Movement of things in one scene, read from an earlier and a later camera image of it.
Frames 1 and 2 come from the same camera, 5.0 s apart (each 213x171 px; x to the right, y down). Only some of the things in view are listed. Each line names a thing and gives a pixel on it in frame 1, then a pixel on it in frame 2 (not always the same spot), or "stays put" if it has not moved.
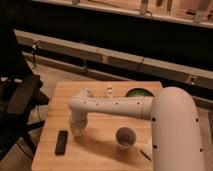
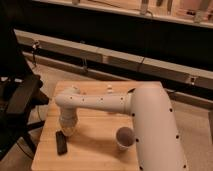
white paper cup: (125, 136) stays put
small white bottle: (109, 93) stays put
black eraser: (60, 147) stays put
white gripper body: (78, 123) -> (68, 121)
